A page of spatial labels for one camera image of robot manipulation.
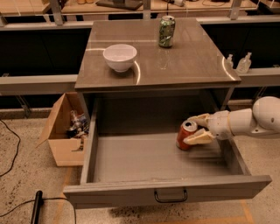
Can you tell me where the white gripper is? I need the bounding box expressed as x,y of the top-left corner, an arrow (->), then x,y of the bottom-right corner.
183,110 -> 232,145

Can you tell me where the red coke can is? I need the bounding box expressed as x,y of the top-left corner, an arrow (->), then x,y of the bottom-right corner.
176,120 -> 198,151

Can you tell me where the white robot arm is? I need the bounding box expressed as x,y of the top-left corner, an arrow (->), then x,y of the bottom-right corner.
183,96 -> 280,145

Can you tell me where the grey cabinet with counter top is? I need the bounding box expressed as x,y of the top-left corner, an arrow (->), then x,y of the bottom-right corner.
75,18 -> 241,114

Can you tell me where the open grey top drawer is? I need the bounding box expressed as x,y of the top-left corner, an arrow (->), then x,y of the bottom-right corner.
64,97 -> 271,209

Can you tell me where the green soda can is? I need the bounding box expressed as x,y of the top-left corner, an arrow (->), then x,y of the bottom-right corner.
158,15 -> 176,48

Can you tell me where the clear sanitizer bottle large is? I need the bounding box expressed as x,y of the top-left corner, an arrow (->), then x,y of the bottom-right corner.
236,52 -> 252,74

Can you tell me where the white bowl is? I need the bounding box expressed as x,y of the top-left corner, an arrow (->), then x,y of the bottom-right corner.
103,44 -> 137,73

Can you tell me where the clutter of items in box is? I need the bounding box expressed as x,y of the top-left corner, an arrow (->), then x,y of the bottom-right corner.
66,110 -> 89,138

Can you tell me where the cardboard box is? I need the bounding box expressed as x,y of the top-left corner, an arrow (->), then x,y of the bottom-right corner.
37,92 -> 88,166

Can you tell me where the black drawer handle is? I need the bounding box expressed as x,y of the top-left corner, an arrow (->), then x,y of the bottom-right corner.
154,189 -> 188,204

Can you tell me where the grey metal shelf rail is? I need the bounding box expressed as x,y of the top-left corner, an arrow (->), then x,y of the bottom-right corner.
0,74 -> 78,95

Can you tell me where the black plug with cable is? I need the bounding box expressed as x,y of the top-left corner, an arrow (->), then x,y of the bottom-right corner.
0,190 -> 77,224

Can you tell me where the black floor cable left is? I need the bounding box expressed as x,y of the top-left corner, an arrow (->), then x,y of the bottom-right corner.
0,118 -> 22,179

